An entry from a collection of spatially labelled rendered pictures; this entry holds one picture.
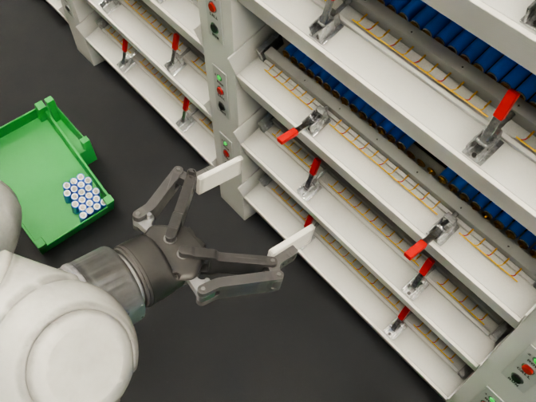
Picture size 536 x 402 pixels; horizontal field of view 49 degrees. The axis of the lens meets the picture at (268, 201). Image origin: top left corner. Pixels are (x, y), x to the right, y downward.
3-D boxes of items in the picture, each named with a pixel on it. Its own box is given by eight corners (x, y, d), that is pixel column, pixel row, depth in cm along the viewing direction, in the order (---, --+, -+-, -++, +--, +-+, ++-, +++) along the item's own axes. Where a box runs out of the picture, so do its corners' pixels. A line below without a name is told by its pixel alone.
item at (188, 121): (223, 179, 145) (205, 154, 132) (92, 47, 170) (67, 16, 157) (283, 123, 146) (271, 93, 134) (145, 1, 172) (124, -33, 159)
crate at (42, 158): (114, 208, 147) (115, 199, 140) (41, 254, 140) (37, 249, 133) (45, 112, 149) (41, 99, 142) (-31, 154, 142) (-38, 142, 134)
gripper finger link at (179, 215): (175, 260, 69) (163, 258, 69) (195, 190, 76) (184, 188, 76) (176, 239, 66) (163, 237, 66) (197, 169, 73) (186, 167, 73)
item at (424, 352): (446, 402, 115) (450, 397, 103) (247, 203, 141) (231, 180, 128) (518, 329, 117) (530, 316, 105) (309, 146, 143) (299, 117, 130)
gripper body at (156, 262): (107, 272, 68) (174, 236, 73) (148, 325, 65) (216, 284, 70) (104, 232, 63) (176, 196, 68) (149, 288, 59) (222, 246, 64)
